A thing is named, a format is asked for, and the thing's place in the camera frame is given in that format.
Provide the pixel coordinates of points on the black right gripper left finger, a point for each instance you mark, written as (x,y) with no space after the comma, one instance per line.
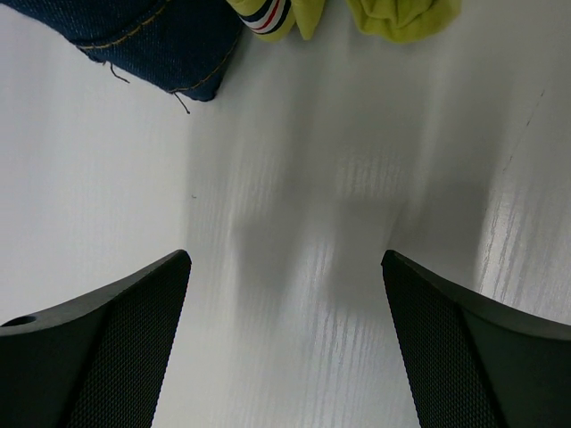
(98,360)

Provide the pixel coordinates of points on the olive green trousers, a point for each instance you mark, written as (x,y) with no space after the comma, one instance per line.
(398,21)

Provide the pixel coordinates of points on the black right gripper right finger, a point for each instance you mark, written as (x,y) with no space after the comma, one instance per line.
(472,361)

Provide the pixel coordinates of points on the navy blue trousers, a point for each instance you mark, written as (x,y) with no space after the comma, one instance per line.
(181,46)

